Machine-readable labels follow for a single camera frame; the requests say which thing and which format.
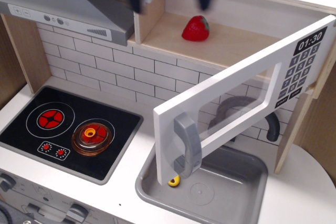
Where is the black toy stovetop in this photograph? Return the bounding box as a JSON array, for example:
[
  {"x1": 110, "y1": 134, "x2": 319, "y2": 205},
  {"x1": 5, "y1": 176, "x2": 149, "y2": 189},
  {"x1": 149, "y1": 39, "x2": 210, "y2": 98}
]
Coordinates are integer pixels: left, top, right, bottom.
[{"x1": 1, "y1": 86, "x2": 143, "y2": 185}]

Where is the yellow handled toy knife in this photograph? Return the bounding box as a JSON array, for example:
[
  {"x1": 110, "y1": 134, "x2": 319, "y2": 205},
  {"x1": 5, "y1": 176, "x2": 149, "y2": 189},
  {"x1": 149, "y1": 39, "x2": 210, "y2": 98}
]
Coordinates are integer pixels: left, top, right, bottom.
[{"x1": 168, "y1": 175, "x2": 181, "y2": 187}]

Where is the white toy microwave door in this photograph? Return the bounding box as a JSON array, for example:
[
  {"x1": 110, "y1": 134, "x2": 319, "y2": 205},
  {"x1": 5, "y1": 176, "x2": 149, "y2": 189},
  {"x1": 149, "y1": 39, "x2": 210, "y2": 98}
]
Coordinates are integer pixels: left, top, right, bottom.
[{"x1": 153, "y1": 15, "x2": 335, "y2": 184}]

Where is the dark grey toy faucet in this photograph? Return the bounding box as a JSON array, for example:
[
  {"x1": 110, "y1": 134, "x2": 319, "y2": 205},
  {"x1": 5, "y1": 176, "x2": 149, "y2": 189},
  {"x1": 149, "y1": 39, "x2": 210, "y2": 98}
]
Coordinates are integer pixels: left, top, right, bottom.
[{"x1": 208, "y1": 96, "x2": 280, "y2": 142}]

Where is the amber glass pot lid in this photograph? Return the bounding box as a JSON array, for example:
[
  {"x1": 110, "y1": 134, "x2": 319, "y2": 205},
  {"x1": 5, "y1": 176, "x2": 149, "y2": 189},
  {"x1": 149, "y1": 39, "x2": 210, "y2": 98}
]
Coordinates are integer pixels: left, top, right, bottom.
[{"x1": 71, "y1": 122, "x2": 114, "y2": 156}]

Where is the grey oven knob right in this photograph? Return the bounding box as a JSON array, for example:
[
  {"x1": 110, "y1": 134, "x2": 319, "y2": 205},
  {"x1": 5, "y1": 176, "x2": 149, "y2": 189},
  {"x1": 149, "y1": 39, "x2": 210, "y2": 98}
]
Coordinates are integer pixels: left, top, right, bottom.
[{"x1": 66, "y1": 204, "x2": 89, "y2": 223}]

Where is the red toy strawberry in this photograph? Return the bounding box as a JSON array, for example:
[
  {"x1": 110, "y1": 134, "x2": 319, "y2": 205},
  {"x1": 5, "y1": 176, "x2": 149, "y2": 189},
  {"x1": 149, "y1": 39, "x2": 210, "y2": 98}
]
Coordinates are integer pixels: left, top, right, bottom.
[{"x1": 182, "y1": 15, "x2": 209, "y2": 42}]

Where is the grey oven knob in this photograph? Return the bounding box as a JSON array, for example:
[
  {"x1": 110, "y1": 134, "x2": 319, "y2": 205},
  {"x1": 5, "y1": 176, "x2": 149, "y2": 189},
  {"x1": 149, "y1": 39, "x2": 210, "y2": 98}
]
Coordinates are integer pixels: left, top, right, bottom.
[
  {"x1": 66, "y1": 204, "x2": 89, "y2": 223},
  {"x1": 0, "y1": 173, "x2": 16, "y2": 192}
]

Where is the grey range hood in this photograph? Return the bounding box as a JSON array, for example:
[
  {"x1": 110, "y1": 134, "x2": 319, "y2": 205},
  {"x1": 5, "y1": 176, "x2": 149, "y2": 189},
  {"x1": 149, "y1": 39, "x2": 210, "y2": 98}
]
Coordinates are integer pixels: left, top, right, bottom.
[{"x1": 1, "y1": 0, "x2": 134, "y2": 46}]

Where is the wooden microwave cabinet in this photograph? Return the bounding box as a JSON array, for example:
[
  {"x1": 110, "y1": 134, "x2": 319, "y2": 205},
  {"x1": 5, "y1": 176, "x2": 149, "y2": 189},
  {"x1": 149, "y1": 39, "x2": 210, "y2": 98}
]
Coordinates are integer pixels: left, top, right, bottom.
[{"x1": 130, "y1": 0, "x2": 335, "y2": 169}]

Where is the grey oven knob left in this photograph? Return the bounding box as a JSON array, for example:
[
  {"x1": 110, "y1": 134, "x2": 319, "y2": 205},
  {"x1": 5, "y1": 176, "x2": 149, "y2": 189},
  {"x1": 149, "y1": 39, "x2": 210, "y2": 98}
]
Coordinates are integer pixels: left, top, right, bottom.
[{"x1": 0, "y1": 173, "x2": 16, "y2": 192}]

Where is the grey toy sink basin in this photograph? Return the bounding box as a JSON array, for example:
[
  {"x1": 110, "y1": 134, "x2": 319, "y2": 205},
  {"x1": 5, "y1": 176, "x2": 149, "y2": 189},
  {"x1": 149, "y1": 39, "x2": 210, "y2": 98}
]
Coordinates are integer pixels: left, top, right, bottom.
[{"x1": 135, "y1": 147, "x2": 268, "y2": 223}]

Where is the grey oven door handle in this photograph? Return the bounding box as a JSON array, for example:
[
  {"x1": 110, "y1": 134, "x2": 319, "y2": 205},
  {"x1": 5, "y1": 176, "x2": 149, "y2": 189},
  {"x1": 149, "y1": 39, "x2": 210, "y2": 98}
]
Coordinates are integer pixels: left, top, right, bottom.
[{"x1": 26, "y1": 204, "x2": 75, "y2": 224}]

